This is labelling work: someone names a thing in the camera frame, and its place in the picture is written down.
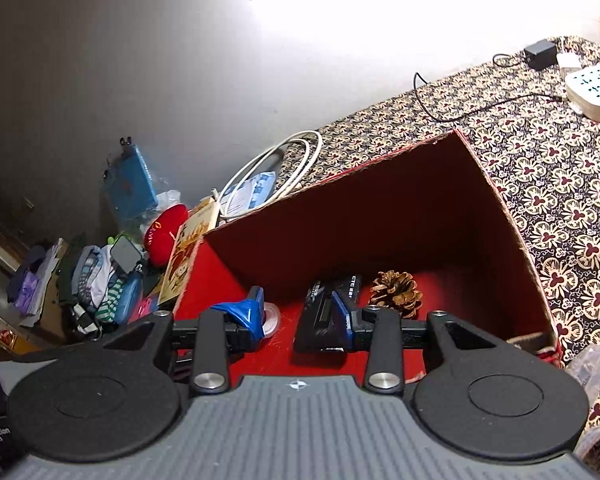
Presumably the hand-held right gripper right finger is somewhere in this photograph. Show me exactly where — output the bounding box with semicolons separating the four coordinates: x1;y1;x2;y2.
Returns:
329;289;507;394

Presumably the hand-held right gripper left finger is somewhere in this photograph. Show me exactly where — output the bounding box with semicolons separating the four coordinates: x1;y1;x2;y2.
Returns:
101;285;267;395

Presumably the small clear tape roll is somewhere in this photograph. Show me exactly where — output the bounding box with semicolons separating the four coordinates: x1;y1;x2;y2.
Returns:
257;302;281;338

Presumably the black rectangular device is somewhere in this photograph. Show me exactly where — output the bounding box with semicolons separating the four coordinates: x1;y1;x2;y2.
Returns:
293;274;363;354

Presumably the brown pine cone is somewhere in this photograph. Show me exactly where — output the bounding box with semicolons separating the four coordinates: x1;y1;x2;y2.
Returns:
369;270;424;319

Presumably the red cardboard box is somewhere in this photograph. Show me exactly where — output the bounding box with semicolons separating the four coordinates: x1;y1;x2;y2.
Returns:
172;129;563;386

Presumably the illustrated yellow book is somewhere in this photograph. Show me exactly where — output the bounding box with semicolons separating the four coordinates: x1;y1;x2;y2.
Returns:
157;196;222;311

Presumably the pink plastic item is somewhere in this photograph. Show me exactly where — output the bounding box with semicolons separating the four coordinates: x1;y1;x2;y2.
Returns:
130;296;159;323

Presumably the red plush toy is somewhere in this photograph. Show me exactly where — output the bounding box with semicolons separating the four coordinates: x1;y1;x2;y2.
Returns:
144;203;189;267

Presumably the stack of purple papers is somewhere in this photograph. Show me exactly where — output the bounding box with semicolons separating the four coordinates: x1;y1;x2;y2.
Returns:
7;240;68;318

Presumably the blue glasses case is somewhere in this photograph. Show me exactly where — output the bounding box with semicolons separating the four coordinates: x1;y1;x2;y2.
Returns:
112;272;143;323

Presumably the blue and white packet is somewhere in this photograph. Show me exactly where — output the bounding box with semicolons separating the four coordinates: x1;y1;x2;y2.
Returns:
222;171;277;218

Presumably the small pocket mirror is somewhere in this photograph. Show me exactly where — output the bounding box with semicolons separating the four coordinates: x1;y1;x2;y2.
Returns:
109;236;145;273

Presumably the clear plastic bag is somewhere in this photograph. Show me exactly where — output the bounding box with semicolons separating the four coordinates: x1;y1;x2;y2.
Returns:
130;187;182;241

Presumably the pile of striped clothes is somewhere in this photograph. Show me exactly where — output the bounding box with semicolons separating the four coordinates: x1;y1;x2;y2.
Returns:
57;245;146;333

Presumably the blue zip case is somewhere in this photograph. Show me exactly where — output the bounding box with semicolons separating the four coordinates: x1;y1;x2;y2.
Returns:
104;137;160;221

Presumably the floral patterned blanket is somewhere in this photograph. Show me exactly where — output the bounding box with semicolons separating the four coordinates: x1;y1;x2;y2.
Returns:
275;35;600;478

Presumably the clear plastic package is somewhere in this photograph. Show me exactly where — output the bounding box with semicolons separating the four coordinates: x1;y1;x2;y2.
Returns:
565;344;600;391

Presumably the black charger adapter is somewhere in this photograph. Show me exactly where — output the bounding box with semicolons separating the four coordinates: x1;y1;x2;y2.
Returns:
524;39;558;72

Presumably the white power strip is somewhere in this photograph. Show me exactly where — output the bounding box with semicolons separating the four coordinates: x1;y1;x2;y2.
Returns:
566;62;600;122

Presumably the coiled white cable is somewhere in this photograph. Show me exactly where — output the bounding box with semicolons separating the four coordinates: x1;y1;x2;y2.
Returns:
219;131;324;221

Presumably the black cable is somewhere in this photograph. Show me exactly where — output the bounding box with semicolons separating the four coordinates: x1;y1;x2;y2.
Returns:
414;52;571;123

